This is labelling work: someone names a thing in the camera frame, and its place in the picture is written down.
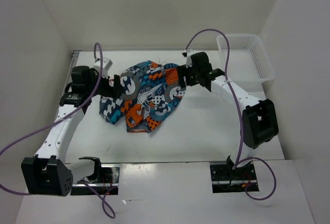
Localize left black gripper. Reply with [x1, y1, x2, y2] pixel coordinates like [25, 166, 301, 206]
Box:
[87, 68, 125, 100]

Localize colourful patterned shorts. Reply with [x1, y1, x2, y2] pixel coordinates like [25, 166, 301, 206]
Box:
[99, 60, 186, 133]

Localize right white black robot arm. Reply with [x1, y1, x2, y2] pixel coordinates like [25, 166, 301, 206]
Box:
[177, 50, 279, 179]

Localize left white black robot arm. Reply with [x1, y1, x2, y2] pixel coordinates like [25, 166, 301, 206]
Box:
[21, 66, 123, 196]

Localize white plastic mesh basket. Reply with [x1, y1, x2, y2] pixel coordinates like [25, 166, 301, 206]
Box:
[216, 34, 275, 88]

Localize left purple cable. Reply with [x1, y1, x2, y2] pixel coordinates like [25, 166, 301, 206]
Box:
[0, 42, 117, 219]

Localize purple cable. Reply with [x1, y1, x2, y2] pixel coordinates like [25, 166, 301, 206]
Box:
[0, 42, 117, 219]
[186, 29, 277, 201]

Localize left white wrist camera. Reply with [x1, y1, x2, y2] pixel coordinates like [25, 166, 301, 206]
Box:
[93, 57, 112, 78]

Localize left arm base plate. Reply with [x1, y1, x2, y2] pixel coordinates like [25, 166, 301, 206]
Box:
[71, 166, 120, 196]

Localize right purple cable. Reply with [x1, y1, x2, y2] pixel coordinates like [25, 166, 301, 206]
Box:
[186, 29, 277, 201]

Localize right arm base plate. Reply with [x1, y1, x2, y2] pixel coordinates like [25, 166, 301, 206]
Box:
[210, 162, 259, 194]

